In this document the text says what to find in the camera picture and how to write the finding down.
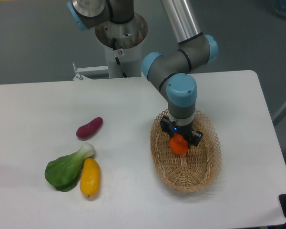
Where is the purple sweet potato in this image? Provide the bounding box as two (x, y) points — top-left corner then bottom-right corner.
(76, 117), (103, 139)

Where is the green bok choy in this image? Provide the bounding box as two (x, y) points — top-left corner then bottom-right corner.
(44, 143), (95, 192)

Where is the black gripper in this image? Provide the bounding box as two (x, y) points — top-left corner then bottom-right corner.
(160, 116), (203, 147)

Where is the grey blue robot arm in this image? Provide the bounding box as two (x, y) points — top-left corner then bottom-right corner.
(67, 0), (219, 148)

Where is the yellow mango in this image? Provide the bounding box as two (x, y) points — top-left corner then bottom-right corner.
(80, 158), (101, 198)

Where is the orange fruit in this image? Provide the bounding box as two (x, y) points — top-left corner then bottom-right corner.
(169, 134), (188, 155)

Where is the black cable on pedestal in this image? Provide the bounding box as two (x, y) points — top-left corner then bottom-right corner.
(112, 37), (128, 78)

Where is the woven wicker basket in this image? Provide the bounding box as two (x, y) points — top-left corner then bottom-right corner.
(150, 110), (222, 193)

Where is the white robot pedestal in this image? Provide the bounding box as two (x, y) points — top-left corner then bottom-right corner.
(72, 13), (148, 81)

